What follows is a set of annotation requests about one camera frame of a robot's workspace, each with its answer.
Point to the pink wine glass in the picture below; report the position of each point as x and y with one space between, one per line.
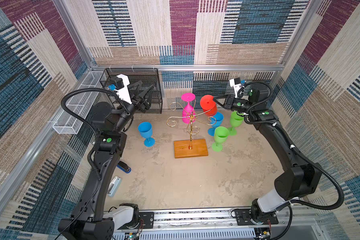
188 109

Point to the light blue stapler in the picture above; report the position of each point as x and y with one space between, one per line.
114 185

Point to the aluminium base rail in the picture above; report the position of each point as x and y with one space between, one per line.
225 224

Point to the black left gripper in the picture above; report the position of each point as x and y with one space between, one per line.
141 106

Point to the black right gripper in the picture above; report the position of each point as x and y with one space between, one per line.
228 101

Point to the green wine glass front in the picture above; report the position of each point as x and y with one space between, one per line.
235 122

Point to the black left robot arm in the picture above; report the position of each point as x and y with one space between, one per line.
109 125

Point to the white mesh wall basket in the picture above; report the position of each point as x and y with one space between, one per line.
79 104

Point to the blue wine glass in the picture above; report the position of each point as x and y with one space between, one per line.
216 121
146 131

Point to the green wine glass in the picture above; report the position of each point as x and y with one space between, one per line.
220 136
235 122

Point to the black mesh shelf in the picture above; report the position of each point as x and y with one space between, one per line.
147 76

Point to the wooden rack base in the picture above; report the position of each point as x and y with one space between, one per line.
190 149

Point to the gold wire glass rack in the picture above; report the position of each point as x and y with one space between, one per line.
191 128

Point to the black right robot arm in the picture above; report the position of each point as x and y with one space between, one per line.
301 176

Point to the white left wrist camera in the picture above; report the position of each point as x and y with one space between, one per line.
119 84

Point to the red wine glass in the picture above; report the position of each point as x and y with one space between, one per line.
208 105

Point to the green wine glass back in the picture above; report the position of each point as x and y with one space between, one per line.
220 136

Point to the blue wine glass front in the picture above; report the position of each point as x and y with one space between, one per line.
146 131

